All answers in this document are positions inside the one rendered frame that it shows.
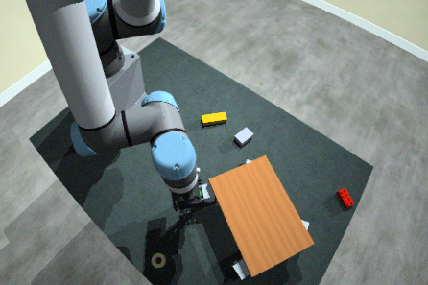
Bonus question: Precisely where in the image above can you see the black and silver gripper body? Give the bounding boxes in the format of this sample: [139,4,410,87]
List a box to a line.
[171,181,202,212]

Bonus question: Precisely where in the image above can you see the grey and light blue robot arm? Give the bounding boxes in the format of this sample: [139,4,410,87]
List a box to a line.
[25,0,200,194]

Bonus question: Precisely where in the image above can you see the wooden dolly with black caster wheels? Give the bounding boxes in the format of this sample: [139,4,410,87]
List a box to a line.
[200,155,314,281]

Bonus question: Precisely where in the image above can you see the red toy building brick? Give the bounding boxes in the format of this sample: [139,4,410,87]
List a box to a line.
[337,188,354,208]

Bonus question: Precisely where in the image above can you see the yellow rectangular block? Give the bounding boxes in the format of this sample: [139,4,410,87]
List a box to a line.
[202,112,227,126]

